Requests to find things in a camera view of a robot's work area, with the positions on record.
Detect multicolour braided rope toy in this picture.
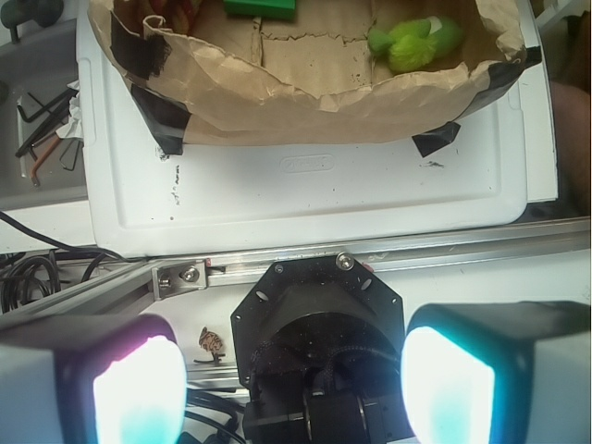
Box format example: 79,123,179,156
148,0,202,35

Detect small wooden figure sticker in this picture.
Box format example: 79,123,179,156
193,326,226,365

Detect silver corner bracket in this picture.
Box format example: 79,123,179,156
152,260,208,301

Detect brown paper bag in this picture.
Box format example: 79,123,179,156
88,1,541,154

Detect white plastic tray lid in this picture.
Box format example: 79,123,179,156
77,2,558,257

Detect green rectangular block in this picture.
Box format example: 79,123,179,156
223,0,296,20

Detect copper coloured hex key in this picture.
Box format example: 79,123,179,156
30,135,61,187

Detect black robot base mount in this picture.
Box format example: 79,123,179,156
230,274,412,443

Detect black hex keys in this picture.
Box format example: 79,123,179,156
15,87,79,160

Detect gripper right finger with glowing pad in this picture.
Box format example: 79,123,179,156
401,301,591,443

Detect green plush animal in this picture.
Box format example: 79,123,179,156
367,16,464,74

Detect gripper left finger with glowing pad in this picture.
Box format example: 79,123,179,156
1,314,187,443

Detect black cables bundle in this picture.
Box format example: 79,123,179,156
0,210,140,315

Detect aluminium extrusion rail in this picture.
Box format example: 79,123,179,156
19,217,591,315

